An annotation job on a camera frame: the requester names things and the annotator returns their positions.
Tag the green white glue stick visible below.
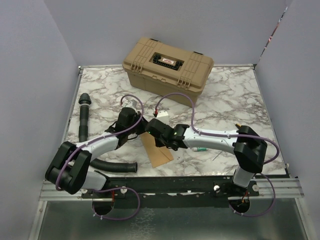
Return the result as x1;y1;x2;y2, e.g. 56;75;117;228
192;147;208;152

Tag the black corrugated hose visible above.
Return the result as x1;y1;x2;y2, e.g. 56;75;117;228
77;92;139;174

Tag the brown kraft envelope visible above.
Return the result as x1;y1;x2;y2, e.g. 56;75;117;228
140;132;174;168

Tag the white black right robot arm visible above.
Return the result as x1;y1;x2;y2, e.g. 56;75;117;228
145;118;268;196

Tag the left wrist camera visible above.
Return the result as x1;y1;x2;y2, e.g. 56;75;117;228
124;99;138;109

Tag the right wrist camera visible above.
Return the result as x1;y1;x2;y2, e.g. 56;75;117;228
155;110;169;125

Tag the yellow black handled screwdriver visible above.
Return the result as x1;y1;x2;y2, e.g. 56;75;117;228
213;123;242;155

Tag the black metal base rail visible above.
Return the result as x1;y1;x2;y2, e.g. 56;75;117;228
81;175;259;209

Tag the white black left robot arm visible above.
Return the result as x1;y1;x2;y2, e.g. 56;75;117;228
45;107;148;198

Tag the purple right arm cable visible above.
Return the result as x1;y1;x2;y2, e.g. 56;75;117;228
154;92;280;218

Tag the tan plastic toolbox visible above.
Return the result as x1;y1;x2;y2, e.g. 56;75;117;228
122;37;214;107

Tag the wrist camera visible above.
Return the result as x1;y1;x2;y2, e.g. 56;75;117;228
155;110;169;125
124;99;138;109

